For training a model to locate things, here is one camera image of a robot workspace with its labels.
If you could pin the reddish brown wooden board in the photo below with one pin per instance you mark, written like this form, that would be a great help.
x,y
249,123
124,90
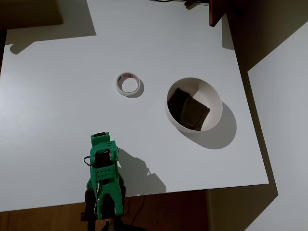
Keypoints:
x,y
214,12

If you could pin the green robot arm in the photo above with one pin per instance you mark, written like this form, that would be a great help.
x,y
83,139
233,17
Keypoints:
x,y
106,190

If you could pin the dark folded cloth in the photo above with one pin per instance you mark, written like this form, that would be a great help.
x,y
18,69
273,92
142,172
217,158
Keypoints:
x,y
192,110

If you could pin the white round bowl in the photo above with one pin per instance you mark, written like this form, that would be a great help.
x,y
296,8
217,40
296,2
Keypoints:
x,y
214,96

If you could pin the white masking tape roll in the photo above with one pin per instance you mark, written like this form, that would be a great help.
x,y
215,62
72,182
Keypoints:
x,y
118,84

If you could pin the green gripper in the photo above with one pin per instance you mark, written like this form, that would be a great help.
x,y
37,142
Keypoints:
x,y
100,135

